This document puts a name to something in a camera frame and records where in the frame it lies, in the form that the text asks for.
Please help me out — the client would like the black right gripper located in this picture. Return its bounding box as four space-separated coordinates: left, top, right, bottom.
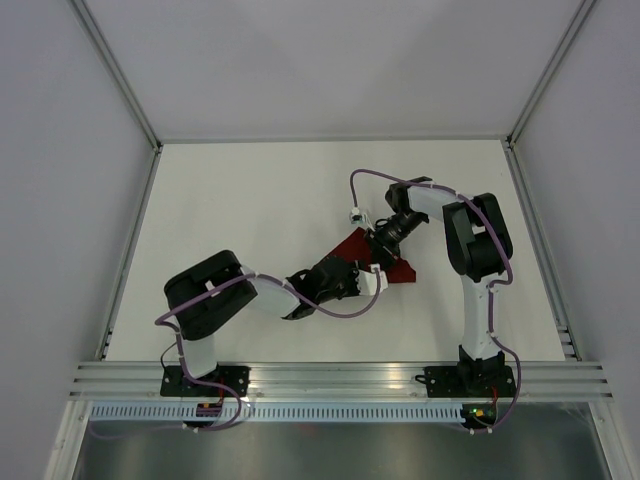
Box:
364 210 426 272

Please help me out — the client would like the dark red cloth napkin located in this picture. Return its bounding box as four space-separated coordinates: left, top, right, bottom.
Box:
327 228 417 284

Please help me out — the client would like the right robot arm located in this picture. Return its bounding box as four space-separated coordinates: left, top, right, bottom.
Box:
367 177 516 399

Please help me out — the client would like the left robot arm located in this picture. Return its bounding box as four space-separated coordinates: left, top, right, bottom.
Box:
164 250 360 396

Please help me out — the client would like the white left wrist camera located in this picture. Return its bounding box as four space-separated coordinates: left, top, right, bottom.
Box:
357 264 388 297

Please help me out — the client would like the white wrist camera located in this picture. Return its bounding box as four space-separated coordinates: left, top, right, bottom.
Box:
357 264 388 297
349 207 371 229

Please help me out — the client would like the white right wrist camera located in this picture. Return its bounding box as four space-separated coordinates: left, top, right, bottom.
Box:
349 207 371 229

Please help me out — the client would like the aluminium frame back rail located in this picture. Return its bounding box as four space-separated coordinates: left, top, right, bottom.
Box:
161 134 509 145

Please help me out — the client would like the aluminium frame rail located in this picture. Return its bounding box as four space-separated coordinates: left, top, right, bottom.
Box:
502 137 583 362
161 134 509 145
92 144 164 361

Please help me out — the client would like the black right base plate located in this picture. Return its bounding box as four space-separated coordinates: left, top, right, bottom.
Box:
415 365 516 399

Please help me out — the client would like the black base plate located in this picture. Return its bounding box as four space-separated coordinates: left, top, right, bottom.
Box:
415 365 516 399
160 365 250 398

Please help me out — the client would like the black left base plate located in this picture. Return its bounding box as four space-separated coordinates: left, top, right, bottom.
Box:
160 365 250 398

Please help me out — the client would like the aluminium frame left side rail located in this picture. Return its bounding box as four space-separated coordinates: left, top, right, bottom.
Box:
92 144 164 361

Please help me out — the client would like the aluminium frame right side rail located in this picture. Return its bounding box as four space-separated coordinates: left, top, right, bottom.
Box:
502 137 583 362

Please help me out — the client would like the aluminium front mounting rail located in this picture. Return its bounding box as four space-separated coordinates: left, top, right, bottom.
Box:
66 361 613 403

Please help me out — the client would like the white slotted cable duct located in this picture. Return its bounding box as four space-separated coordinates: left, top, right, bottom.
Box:
89 401 464 424

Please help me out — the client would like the aluminium frame right post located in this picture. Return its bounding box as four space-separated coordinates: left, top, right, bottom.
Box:
504 0 599 149

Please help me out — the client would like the aluminium frame post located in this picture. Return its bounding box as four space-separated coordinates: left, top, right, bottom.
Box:
504 0 599 149
67 0 162 152

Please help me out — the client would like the aluminium frame left post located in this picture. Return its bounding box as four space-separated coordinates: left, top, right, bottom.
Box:
67 0 162 152

